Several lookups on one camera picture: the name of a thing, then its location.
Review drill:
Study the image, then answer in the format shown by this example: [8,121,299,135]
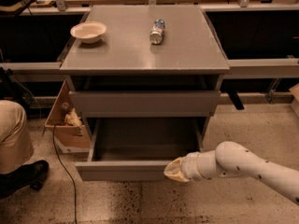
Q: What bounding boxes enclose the silver soda can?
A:
[149,19,165,45]

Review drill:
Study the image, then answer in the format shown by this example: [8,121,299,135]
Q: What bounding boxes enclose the person leg beige trousers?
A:
[0,100,34,175]

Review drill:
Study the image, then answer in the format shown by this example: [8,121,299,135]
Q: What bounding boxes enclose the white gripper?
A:
[164,151,217,182]

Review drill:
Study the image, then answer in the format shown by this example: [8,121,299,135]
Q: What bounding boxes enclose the white bowl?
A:
[70,21,107,44]

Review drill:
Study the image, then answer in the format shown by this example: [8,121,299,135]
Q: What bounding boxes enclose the grey drawer cabinet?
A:
[59,5,231,147]

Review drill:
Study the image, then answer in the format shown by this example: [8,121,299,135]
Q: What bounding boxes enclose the black shoe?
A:
[0,160,49,199]

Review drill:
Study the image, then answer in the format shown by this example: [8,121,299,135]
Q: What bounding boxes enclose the grey drawer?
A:
[76,118,205,181]
[69,91,220,118]

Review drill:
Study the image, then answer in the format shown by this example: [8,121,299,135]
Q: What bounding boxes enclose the cardboard box with items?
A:
[45,81,91,153]

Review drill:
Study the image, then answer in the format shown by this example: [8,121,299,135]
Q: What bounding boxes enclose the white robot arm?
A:
[164,141,299,204]

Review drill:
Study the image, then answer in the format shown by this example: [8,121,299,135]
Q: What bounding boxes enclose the black floor cable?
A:
[51,123,78,224]

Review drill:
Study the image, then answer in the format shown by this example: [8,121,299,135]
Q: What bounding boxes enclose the grey top drawer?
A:
[69,91,220,118]

